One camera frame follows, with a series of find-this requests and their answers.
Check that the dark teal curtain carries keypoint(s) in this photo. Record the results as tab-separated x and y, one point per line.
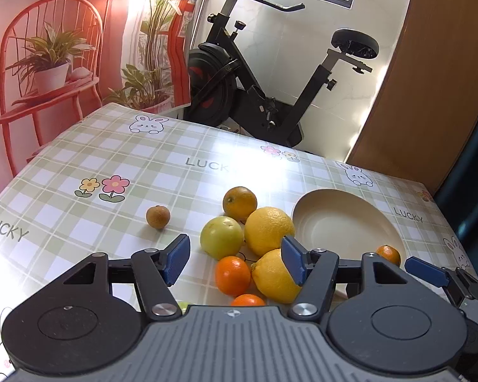
474	191

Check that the printed pink wall backdrop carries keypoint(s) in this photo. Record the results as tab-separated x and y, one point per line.
24	8

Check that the small brown round fruit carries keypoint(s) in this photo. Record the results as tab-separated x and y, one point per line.
158	217

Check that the yellow-green apple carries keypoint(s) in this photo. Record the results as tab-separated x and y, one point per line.
222	237

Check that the green apple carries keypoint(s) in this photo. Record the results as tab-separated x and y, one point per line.
182	307

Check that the large yellow orange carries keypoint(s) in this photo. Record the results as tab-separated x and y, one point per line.
269	230

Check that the yellow lemon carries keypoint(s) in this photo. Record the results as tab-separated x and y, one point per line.
271	279

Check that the beige plate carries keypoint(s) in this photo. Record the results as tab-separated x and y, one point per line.
342	223

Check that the black exercise bike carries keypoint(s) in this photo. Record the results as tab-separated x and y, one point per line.
211	87

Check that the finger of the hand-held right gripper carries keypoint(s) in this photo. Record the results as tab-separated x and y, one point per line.
424	270

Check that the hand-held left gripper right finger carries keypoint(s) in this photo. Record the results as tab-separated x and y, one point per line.
294	260

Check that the wooden door panel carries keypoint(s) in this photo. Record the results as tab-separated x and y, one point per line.
422	87

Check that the small tangerine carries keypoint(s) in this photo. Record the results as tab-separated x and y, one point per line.
248	301
233	275
388	255

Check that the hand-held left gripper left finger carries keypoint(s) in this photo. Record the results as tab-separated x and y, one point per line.
177	258

